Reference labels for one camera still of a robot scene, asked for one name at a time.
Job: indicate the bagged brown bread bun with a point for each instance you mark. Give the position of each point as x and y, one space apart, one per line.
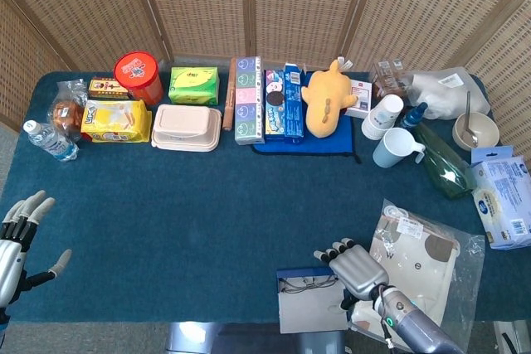
66 113

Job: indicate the green tissue pack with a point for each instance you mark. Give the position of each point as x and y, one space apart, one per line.
193 84

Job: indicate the small white red box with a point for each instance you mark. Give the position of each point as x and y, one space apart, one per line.
361 97

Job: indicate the orange tub with red lid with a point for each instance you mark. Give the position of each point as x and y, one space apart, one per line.
137 70

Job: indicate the yellow plush toy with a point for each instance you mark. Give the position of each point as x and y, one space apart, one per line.
327 97

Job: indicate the beige bowl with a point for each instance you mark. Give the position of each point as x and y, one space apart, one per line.
485 130

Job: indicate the blue grey glasses case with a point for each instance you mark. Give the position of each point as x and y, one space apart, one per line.
311 312

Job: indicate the woven rattan folding screen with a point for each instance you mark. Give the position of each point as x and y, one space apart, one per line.
290 6

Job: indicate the light blue mug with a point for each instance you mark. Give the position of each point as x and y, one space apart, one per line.
392 151

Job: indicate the blue yellow cookie box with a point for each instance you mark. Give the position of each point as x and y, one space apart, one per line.
274 113

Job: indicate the dark blue small bottle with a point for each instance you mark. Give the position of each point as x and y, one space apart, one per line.
415 115

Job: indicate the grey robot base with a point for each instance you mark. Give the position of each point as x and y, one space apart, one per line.
249 339

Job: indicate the yellow biscuit pack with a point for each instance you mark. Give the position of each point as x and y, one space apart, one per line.
116 122

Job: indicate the white filled plastic bag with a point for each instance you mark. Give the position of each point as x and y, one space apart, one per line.
444 93

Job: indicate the pastel tissue pack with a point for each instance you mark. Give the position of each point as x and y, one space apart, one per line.
249 101

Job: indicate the beige plastic lunch box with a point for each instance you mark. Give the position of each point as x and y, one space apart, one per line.
184 126

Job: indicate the wire-frame eyeglasses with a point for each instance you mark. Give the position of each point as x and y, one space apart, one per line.
290 285

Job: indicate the clear plastic water bottle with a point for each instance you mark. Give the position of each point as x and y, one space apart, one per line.
52 142

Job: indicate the open blue cardboard box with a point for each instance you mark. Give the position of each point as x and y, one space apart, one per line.
293 113

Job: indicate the blue white wipes pack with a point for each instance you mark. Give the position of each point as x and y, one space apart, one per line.
504 205

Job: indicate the stack of white paper cups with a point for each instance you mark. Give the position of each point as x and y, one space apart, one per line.
381 117

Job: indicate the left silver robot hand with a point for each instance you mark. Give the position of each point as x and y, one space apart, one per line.
10 263

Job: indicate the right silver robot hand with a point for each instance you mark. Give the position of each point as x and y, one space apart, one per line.
361 275

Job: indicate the clear pack of brown snacks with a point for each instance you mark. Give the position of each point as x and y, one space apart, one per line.
386 80

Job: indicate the metal spoon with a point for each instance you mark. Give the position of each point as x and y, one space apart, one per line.
468 113

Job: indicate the teal carpet table cover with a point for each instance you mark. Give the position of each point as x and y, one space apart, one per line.
166 205

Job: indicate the green glass bottle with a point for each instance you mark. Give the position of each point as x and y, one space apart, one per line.
444 163

